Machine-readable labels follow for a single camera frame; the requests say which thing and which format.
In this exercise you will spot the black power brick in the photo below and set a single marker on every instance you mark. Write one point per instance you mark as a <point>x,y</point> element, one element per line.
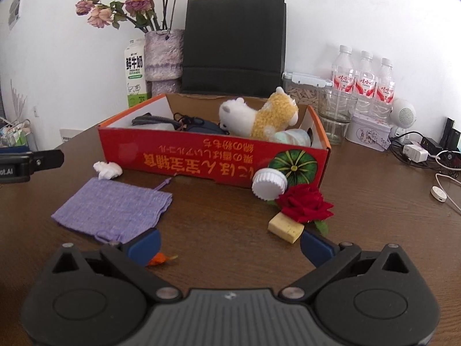
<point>430,144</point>

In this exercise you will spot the grey wall poster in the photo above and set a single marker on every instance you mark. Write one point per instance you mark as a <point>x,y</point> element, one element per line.
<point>15,7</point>

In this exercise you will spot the clear red label water bottle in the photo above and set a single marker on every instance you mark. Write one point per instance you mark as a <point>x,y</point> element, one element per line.
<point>343,75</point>
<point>385,88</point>
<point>365,83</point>

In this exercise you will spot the white printed tin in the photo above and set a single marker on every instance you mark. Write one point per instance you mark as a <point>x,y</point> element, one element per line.
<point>367,133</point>

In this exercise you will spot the small crumpled white tissue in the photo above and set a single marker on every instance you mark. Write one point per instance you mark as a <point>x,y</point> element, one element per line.
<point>107,171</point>

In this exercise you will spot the white plastic bottle cap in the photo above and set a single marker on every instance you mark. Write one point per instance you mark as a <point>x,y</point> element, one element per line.
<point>268,184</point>

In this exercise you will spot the small orange artificial flower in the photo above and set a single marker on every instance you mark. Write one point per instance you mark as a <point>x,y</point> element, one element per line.
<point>158,260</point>

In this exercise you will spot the yellow rectangular block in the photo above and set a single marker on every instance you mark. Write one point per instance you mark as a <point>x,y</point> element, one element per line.
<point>284,227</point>

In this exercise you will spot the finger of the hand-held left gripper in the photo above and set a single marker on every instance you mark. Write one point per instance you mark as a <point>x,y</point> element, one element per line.
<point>48,159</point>

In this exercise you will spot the red artificial rose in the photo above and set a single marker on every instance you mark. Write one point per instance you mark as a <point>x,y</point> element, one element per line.
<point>302,205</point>

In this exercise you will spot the purple white vase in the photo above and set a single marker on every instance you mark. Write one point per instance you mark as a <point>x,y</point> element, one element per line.
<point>164,54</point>

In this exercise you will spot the red cardboard box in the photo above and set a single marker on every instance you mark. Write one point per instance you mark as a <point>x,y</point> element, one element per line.
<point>216,158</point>

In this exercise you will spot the clear lidded food container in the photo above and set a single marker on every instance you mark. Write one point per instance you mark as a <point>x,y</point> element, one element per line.
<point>304,93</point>

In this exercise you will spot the white green milk carton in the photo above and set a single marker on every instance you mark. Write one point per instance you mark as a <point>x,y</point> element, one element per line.
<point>135,75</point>

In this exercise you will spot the pale dried plant stems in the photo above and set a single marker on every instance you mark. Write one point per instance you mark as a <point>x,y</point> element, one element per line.
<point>18,104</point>

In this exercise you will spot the black paper bag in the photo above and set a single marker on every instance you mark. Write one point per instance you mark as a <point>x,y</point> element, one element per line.
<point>234,43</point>

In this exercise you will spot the purple knitted pouch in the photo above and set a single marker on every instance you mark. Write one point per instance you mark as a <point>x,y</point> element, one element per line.
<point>111,205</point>

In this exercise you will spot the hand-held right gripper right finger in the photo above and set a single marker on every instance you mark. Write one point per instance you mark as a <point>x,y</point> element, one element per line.
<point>317,247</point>

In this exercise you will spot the white charger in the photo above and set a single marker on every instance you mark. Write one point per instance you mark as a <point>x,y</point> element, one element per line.
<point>416,153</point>

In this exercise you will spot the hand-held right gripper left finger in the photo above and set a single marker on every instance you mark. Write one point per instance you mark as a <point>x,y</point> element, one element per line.
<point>146,245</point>

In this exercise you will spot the white leaning board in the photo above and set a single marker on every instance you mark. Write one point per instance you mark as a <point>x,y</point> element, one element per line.
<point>72,135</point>

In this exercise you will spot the clear glass jar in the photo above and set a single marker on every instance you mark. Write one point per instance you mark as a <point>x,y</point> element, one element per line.
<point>336,126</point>

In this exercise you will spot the white yellow plush toy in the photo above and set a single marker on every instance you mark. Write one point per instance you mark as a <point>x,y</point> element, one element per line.
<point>273,115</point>

